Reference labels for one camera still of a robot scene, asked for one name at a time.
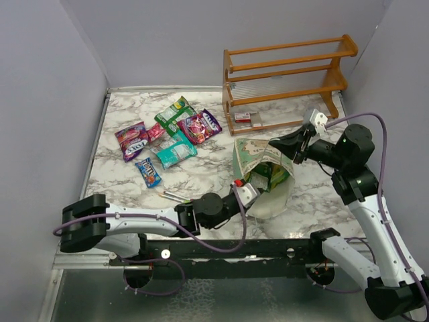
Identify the grey metal bracket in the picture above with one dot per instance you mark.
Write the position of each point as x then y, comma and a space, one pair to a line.
256, 120

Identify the pink capped marker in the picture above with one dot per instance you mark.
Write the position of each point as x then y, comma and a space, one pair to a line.
178, 196

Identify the green candy packet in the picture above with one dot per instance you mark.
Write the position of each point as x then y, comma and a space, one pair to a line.
169, 118

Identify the purple chocolate bar wrapper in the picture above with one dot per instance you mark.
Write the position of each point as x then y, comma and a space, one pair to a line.
200, 127

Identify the blue M&M's packet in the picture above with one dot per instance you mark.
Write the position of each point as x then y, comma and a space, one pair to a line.
148, 172

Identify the red small snack packet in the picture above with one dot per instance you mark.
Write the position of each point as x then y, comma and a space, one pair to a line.
155, 132

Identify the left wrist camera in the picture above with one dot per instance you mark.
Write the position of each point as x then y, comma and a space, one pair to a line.
245, 192

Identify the red white small box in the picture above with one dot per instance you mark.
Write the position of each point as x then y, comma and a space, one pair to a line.
242, 117

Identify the teal tissue snack pack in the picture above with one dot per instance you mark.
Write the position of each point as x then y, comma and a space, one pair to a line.
173, 150

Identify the green paper gift bag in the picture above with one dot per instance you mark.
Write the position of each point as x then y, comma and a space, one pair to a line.
270, 206

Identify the green capped marker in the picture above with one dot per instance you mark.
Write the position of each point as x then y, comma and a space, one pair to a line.
172, 198

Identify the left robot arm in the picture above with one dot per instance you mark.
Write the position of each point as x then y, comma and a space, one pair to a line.
94, 223

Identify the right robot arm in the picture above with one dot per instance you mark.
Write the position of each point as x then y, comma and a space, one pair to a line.
393, 284

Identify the yellow green snack packet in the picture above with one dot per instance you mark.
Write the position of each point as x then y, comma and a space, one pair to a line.
260, 176

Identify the wooden two-tier rack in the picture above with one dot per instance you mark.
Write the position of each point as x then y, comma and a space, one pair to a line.
284, 71

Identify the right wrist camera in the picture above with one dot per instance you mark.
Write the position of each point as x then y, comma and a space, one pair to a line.
317, 119

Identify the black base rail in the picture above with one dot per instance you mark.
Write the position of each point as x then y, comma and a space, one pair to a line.
257, 258

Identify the purple Fox's candy bag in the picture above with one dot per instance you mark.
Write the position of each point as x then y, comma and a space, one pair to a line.
132, 140

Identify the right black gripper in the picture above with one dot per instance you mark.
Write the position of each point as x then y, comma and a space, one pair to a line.
291, 143

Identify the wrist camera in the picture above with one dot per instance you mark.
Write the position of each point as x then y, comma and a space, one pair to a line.
245, 192
317, 119

